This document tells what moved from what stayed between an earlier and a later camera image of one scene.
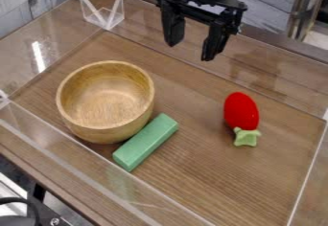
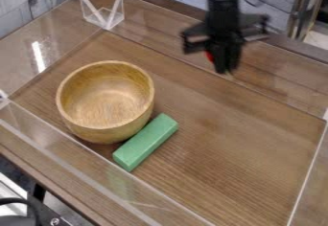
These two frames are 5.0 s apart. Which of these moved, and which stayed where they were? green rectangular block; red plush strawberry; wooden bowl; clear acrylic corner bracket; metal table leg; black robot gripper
Moved: red plush strawberry; black robot gripper
Stayed: clear acrylic corner bracket; wooden bowl; green rectangular block; metal table leg
